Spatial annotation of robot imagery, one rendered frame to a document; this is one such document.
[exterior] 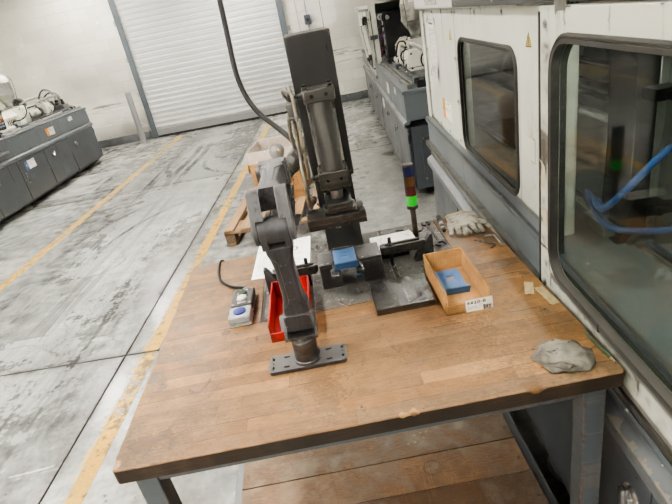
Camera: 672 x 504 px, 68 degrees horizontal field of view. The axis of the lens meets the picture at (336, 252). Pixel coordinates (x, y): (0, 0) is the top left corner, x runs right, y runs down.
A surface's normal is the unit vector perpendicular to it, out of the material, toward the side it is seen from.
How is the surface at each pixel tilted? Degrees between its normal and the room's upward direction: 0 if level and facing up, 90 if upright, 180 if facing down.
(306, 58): 90
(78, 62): 90
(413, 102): 90
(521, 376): 0
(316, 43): 90
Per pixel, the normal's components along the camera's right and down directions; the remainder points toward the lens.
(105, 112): 0.02, 0.43
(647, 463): -0.69, -0.65
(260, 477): -0.18, -0.89
